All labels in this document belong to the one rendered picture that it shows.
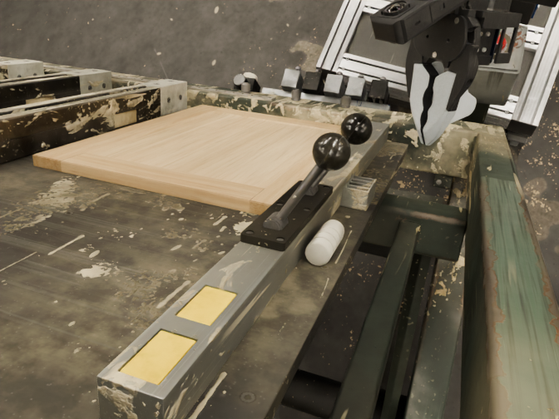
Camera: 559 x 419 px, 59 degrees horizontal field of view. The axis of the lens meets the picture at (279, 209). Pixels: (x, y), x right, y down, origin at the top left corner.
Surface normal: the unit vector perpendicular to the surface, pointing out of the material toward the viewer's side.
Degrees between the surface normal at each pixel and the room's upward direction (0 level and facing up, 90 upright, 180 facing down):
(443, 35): 51
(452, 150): 33
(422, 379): 0
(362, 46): 0
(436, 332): 0
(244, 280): 57
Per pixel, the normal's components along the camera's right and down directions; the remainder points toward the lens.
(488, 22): 0.49, 0.41
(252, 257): 0.07, -0.92
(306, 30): -0.25, -0.23
